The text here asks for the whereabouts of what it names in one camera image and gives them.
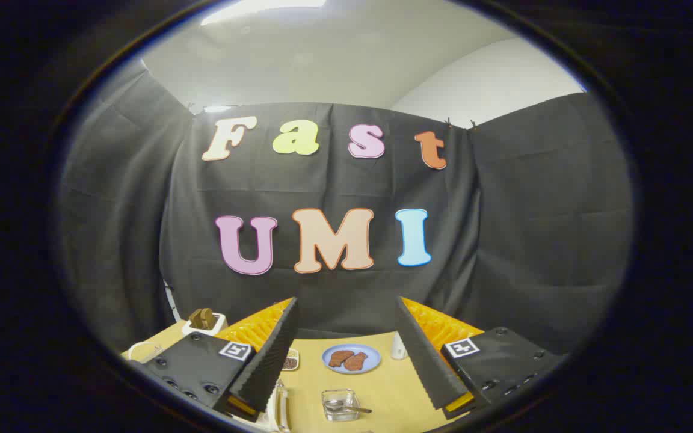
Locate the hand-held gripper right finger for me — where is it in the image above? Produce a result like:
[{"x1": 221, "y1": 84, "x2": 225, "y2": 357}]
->
[{"x1": 395, "y1": 296, "x2": 567, "y2": 420}]

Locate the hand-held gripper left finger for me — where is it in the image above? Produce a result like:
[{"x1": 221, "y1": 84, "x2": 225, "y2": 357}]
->
[{"x1": 141, "y1": 296, "x2": 300, "y2": 417}]

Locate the white dish rack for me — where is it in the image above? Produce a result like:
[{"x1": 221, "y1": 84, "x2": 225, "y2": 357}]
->
[{"x1": 260, "y1": 380, "x2": 292, "y2": 432}]

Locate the blue plate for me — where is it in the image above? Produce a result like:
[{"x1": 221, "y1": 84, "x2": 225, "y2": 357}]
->
[{"x1": 322, "y1": 343, "x2": 382, "y2": 375}]

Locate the white toaster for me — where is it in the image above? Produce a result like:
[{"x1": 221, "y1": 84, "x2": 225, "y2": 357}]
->
[{"x1": 182, "y1": 312, "x2": 228, "y2": 337}]

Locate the white cup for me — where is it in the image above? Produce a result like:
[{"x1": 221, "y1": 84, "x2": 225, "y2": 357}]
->
[{"x1": 128, "y1": 341, "x2": 164, "y2": 362}]

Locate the black backdrop cloth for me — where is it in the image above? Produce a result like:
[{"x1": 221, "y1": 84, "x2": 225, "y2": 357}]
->
[{"x1": 58, "y1": 60, "x2": 633, "y2": 357}]

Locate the white cable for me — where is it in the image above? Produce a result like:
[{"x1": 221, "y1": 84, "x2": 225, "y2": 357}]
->
[{"x1": 162, "y1": 278, "x2": 183, "y2": 324}]

